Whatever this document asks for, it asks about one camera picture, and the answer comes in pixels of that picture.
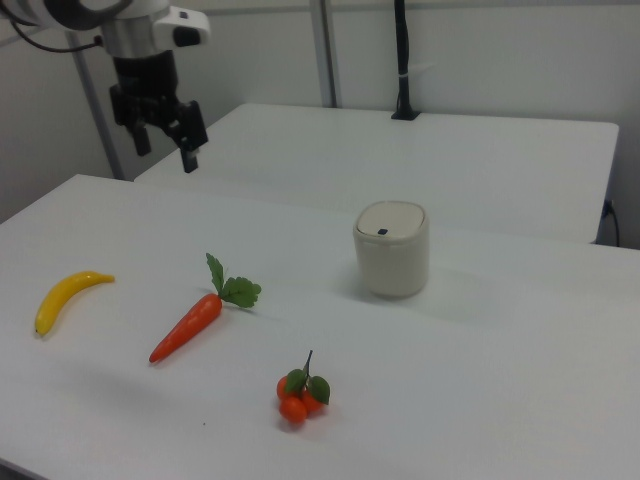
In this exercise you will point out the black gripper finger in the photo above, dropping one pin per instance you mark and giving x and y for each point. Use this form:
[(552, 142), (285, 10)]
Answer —
[(142, 137), (190, 130)]

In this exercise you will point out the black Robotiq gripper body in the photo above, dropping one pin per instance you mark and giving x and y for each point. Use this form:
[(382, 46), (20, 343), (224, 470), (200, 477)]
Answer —
[(145, 85)]

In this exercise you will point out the cream garbage bin with lid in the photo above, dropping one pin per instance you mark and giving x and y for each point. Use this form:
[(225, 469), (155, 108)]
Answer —
[(392, 260)]

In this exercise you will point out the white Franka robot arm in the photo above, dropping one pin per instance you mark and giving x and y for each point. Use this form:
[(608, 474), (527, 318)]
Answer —
[(135, 30)]

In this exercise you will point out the yellow plastic banana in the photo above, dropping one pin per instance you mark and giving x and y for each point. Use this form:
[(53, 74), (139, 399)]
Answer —
[(60, 295)]

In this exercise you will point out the orange plastic carrot green leaves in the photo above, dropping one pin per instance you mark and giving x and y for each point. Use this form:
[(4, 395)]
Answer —
[(187, 325)]

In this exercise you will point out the small orange fruit cluster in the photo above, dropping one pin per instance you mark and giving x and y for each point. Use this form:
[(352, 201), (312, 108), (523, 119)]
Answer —
[(294, 409)]

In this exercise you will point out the grey metal partition post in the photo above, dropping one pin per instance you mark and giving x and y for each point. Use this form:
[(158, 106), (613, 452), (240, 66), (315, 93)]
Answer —
[(97, 110), (327, 50)]

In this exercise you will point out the black camera pole with base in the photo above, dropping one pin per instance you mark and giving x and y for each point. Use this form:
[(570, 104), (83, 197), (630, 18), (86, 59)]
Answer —
[(402, 60)]

